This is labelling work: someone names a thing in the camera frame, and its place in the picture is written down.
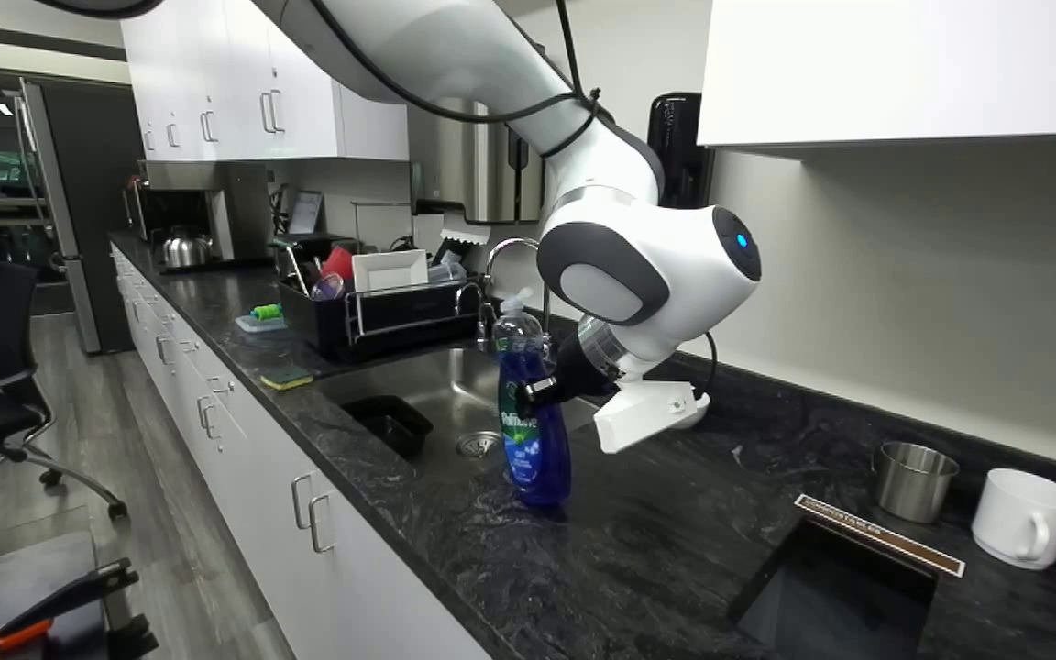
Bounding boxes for black coffee maker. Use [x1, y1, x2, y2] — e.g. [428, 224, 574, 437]
[136, 177, 227, 270]

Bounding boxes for stainless steel sink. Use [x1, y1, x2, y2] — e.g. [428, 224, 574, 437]
[326, 346, 500, 462]

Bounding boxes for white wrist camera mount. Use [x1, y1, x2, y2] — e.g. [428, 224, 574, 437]
[595, 383, 710, 455]

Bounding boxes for white upper cabinet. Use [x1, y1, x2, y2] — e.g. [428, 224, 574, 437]
[700, 0, 1056, 147]

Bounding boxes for black wall soap dispenser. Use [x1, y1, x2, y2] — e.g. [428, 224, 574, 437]
[649, 91, 715, 209]

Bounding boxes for small steel cup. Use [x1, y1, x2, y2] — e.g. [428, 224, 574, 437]
[875, 441, 962, 523]

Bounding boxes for white lower cabinets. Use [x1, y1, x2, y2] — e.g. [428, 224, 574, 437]
[115, 253, 488, 660]

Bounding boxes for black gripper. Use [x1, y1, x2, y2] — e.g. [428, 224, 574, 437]
[519, 317, 628, 410]

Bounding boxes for chrome sink faucet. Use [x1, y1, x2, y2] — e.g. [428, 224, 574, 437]
[479, 239, 540, 333]

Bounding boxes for black dish rack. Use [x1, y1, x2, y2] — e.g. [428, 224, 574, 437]
[270, 239, 477, 362]

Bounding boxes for black countertop trash opening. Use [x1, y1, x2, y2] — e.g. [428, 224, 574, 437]
[731, 494, 969, 660]

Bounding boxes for blue dish soap bottle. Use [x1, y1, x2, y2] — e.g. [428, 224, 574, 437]
[490, 294, 573, 511]

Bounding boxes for green sponge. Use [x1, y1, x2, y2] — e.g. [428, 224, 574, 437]
[235, 305, 286, 333]

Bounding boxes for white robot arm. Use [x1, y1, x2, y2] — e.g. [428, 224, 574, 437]
[254, 0, 763, 406]

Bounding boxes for white mug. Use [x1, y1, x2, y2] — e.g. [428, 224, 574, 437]
[970, 470, 1056, 572]

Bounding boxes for black office chair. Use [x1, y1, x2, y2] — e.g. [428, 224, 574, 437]
[0, 259, 129, 520]

